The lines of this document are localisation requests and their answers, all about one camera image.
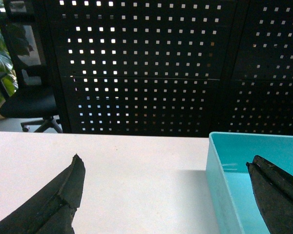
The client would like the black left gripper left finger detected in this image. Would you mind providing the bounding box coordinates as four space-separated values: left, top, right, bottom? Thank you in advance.
0 155 85 234

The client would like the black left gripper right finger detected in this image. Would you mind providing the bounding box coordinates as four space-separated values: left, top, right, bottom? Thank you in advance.
246 155 293 234

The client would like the teal plastic bin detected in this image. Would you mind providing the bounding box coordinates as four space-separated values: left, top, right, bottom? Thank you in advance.
206 132 293 234

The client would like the black office chair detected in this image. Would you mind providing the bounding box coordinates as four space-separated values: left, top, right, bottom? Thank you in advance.
0 0 62 133

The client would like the black perforated metal panel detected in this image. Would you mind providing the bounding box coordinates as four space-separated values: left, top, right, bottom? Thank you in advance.
3 0 293 137

